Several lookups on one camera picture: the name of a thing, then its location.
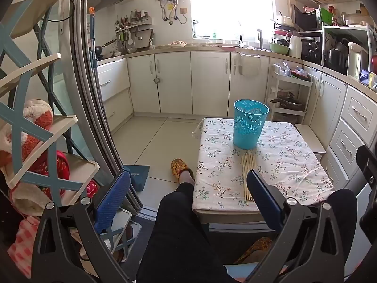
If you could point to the dark pot on cart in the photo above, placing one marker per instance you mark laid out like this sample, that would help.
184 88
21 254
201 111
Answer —
286 100

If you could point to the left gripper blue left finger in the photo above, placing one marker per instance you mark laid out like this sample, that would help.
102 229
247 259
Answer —
109 199

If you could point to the teal perforated plastic basket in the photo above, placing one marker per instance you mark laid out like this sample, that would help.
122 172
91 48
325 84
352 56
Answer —
249 119

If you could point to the white three-tier storage cart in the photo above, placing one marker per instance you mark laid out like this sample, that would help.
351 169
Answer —
282 77

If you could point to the green mixing bowl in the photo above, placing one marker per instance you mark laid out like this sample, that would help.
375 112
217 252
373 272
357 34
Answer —
278 48

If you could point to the yellow patterned slipper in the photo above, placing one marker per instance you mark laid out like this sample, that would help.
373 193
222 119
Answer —
178 166

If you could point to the floral white tablecloth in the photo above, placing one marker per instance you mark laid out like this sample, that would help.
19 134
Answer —
283 159

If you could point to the white thermos jug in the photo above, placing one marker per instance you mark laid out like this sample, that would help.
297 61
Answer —
295 45

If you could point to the black toaster oven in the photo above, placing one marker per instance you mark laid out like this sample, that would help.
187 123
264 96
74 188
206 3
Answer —
312 46

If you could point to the white electric kettle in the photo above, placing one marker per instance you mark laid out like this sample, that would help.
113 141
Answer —
357 60

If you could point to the wall utensil rack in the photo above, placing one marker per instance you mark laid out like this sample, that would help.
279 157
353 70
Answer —
134 33

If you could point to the white plastic bag holder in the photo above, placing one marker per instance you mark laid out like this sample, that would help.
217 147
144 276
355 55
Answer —
249 65

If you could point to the black microwave oven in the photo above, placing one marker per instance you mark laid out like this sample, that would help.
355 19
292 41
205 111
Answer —
307 21

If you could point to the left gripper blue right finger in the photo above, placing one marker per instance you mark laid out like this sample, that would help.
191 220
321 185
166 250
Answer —
268 199

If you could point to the dark blue dustpan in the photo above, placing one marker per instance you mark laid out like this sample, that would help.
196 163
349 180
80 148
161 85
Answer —
139 176

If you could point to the teal and cream folding shelf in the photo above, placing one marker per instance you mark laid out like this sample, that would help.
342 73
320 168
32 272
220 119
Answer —
35 171

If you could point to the black frying pan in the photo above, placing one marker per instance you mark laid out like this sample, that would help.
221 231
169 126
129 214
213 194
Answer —
99 49

